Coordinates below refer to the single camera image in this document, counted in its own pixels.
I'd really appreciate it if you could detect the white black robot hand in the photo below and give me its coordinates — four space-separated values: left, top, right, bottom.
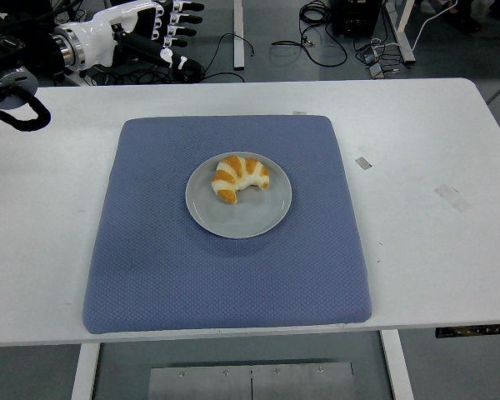
68 0 206 73

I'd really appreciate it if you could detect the orange white croissant bread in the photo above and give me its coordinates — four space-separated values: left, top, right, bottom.
211 154 271 205

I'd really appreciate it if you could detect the grey round plate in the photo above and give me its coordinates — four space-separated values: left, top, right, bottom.
185 151 293 240

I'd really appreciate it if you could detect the grey metal plate with screws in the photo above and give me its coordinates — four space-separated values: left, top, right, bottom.
148 362 357 400

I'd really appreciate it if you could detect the black equipment box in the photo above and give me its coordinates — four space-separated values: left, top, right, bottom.
332 0 383 37

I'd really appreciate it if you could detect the blue quilted mat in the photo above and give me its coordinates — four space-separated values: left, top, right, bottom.
82 115 374 336

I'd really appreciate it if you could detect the white slanted background table leg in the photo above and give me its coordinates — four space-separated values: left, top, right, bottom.
382 0 418 64

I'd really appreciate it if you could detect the person's black shoe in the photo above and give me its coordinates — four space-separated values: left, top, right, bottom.
452 2 483 33

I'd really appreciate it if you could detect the large grey tape piece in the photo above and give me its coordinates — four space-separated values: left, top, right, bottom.
434 183 473 214

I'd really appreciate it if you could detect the black table control panel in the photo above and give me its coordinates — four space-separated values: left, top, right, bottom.
436 323 500 339

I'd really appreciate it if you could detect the coiled black cable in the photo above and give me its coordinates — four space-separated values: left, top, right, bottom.
173 66 205 83

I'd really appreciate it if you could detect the arched black cable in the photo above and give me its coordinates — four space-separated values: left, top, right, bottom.
202 32 256 83

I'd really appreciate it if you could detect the white background table post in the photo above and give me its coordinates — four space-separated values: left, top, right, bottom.
232 0 247 70

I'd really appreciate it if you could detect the large looped black cable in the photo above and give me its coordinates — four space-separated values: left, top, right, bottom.
271 0 349 68

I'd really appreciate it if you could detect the white cable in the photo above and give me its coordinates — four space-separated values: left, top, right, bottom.
411 0 460 50

